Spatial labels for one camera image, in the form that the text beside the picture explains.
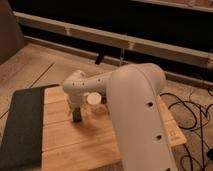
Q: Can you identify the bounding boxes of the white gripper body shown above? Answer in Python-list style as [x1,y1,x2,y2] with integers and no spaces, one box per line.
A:
[68,94,86,114]

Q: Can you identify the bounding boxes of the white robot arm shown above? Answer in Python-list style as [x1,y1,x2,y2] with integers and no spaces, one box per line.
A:
[62,63,178,171]

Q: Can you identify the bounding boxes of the white paper cup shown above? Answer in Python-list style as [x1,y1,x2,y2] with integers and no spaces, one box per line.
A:
[86,92,102,112]

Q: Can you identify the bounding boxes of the black cables on floor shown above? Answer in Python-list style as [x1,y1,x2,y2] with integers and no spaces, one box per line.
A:
[159,49,213,171]

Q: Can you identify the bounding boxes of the wooden shelf rail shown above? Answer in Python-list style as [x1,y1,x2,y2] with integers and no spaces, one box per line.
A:
[14,12,213,69]

